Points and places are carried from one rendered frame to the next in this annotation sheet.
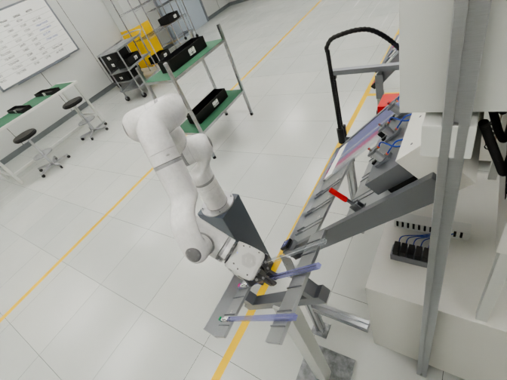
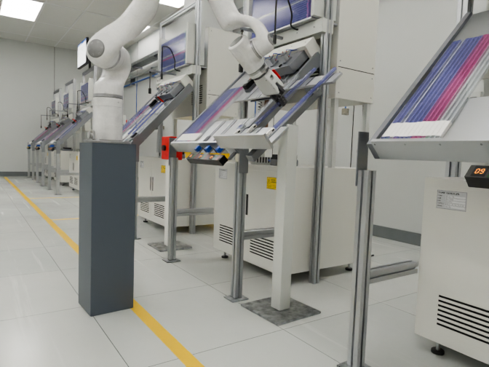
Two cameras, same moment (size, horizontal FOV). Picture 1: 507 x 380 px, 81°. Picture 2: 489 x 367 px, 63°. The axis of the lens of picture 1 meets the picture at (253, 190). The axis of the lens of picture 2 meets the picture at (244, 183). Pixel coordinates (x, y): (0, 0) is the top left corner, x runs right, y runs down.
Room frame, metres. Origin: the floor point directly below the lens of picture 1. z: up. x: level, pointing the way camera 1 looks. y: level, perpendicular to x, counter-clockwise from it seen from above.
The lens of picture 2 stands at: (0.42, 1.79, 0.67)
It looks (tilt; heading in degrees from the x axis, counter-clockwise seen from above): 4 degrees down; 279
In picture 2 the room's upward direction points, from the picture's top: 2 degrees clockwise
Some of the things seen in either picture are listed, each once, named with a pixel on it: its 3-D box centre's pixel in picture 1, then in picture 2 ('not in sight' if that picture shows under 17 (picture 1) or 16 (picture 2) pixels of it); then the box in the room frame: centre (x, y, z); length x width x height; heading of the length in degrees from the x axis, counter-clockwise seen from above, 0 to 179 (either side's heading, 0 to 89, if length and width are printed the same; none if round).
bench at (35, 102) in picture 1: (40, 130); not in sight; (5.44, 2.88, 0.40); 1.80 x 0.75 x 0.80; 133
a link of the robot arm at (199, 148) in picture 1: (198, 158); (112, 71); (1.26, 0.18, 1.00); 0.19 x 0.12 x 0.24; 91
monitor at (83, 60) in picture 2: not in sight; (86, 55); (3.89, -4.01, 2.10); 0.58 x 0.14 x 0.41; 133
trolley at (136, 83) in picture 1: (133, 65); not in sight; (6.56, 1.13, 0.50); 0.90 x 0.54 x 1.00; 148
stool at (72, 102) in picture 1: (85, 117); not in sight; (5.34, 2.09, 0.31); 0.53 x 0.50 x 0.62; 156
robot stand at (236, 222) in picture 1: (240, 241); (106, 225); (1.26, 0.21, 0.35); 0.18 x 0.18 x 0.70; 47
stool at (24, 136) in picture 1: (41, 151); not in sight; (4.68, 2.71, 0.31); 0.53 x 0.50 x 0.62; 133
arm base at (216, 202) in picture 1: (210, 192); (108, 121); (1.26, 0.21, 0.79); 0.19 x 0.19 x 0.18
